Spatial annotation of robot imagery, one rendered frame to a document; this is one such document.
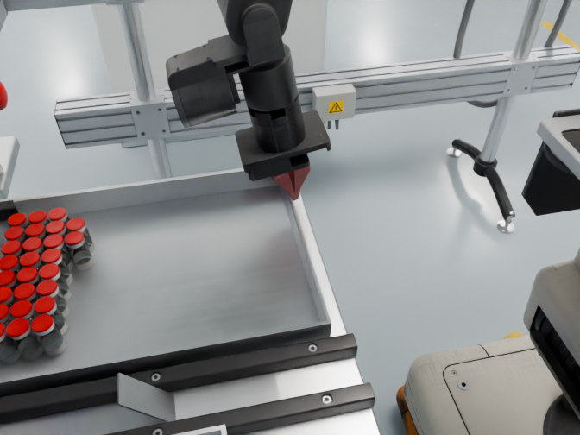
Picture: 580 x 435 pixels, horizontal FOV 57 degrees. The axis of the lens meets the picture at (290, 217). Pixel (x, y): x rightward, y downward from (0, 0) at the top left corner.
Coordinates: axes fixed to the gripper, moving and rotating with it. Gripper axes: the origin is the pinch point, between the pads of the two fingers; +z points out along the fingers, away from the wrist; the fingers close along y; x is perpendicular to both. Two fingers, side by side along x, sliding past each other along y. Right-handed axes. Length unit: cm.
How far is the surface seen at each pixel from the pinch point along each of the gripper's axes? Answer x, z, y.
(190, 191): -5.4, -0.1, 13.1
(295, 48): -142, 61, -22
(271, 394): 24.9, 1.5, 8.1
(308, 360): 22.5, 1.3, 3.7
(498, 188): -74, 96, -76
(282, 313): 15.8, 2.1, 5.2
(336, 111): -79, 48, -22
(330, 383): 24.8, 2.8, 2.2
